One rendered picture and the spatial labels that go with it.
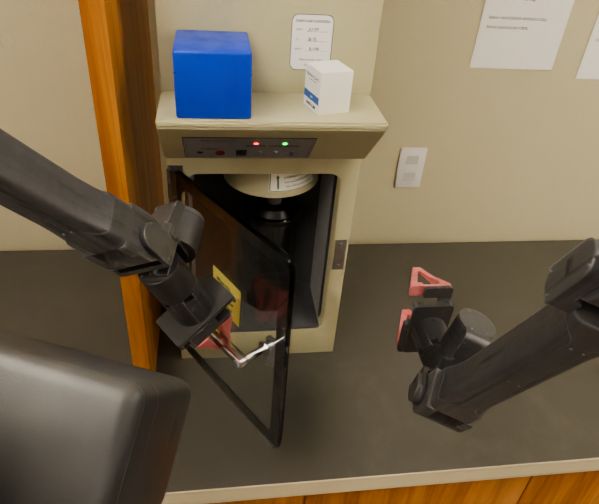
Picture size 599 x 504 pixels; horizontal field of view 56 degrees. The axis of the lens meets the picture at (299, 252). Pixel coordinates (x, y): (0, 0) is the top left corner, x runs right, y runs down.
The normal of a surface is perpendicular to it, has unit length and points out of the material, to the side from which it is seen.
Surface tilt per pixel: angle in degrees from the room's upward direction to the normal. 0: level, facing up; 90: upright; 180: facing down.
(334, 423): 0
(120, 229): 64
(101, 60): 90
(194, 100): 90
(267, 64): 90
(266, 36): 90
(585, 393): 0
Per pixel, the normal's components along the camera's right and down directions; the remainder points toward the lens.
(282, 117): 0.07, -0.81
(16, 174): 0.88, -0.14
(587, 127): 0.13, 0.59
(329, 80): 0.40, 0.56
